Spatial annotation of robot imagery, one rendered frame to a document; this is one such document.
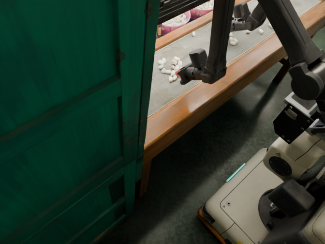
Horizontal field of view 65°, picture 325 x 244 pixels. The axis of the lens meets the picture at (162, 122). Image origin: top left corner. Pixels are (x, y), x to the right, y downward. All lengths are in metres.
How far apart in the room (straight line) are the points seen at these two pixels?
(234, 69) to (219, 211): 0.77
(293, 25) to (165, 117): 0.62
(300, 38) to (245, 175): 1.07
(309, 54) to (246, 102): 1.64
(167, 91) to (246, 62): 0.48
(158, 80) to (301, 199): 0.81
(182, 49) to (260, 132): 1.07
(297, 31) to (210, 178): 1.33
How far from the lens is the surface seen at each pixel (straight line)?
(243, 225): 1.56
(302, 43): 0.76
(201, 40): 1.57
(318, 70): 0.76
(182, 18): 1.69
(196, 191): 1.83
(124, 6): 0.44
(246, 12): 1.39
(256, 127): 2.24
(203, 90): 1.27
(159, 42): 1.46
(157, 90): 1.25
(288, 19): 0.75
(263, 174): 1.72
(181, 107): 1.17
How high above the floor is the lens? 1.69
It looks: 56 degrees down
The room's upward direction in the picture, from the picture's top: 11 degrees clockwise
